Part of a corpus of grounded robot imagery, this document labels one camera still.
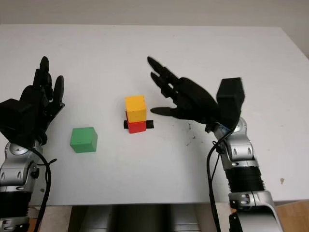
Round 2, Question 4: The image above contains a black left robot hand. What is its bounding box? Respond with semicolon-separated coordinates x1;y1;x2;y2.
19;56;66;146

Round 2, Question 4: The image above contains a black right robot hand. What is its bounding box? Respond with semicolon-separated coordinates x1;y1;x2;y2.
147;57;221;133

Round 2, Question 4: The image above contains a yellow wooden block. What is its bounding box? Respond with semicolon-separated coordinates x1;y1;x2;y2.
125;95;147;123

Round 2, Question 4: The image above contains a red wooden block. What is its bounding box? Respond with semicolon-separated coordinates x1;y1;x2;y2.
125;110;147;134

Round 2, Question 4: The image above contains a green wooden block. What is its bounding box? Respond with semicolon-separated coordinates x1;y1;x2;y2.
70;127;98;154

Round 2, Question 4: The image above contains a black tape strip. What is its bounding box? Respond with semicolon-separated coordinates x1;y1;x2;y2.
123;119;154;130

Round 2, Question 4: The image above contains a beige table leg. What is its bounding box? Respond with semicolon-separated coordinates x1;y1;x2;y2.
214;202;232;232
44;205;70;232

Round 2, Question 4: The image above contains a dark grey robot torso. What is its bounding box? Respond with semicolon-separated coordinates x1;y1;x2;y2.
68;204;218;232

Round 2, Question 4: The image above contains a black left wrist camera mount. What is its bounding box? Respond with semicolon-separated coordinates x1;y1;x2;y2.
0;98;48;147

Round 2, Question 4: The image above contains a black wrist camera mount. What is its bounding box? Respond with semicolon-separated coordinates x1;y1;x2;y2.
0;98;48;147
216;77;246;132

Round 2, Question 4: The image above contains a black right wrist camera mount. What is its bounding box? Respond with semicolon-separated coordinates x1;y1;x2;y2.
216;77;246;132

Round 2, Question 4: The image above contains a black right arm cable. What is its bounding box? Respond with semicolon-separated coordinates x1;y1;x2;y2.
206;130;232;232

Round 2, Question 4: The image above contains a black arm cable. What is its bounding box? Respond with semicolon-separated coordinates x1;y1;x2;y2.
206;130;232;232
26;147;58;232

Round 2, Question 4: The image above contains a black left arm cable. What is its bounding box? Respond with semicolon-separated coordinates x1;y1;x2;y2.
26;147;58;232

